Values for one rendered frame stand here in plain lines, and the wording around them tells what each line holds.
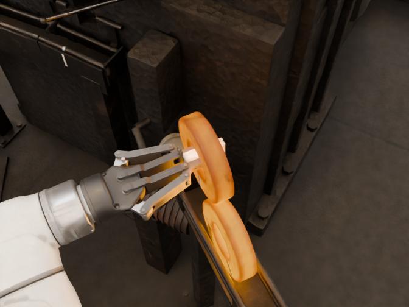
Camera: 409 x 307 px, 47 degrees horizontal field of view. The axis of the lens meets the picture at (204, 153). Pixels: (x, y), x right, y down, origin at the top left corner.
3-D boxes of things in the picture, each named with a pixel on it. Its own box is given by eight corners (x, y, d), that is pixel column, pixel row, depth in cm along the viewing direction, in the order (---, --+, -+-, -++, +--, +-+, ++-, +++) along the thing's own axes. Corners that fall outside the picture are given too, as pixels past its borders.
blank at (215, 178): (191, 92, 77) (172, 99, 77) (234, 159, 68) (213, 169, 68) (199, 150, 90) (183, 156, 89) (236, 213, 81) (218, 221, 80)
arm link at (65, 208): (68, 254, 74) (104, 239, 75) (49, 231, 66) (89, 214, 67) (53, 208, 78) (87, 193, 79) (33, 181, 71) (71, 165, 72)
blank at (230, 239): (210, 187, 90) (194, 194, 89) (238, 201, 75) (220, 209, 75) (235, 259, 93) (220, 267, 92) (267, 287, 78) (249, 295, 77)
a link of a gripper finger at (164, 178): (120, 184, 72) (123, 192, 72) (187, 158, 74) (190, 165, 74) (125, 196, 76) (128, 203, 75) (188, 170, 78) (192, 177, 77)
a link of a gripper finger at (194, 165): (176, 166, 75) (184, 181, 74) (205, 154, 76) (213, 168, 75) (178, 171, 76) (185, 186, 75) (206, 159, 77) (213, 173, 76)
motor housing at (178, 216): (157, 231, 162) (140, 142, 117) (213, 262, 156) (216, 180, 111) (136, 263, 155) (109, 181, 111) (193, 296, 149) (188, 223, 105)
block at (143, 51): (160, 95, 122) (151, 23, 102) (187, 107, 120) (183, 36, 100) (137, 123, 117) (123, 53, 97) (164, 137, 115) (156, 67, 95)
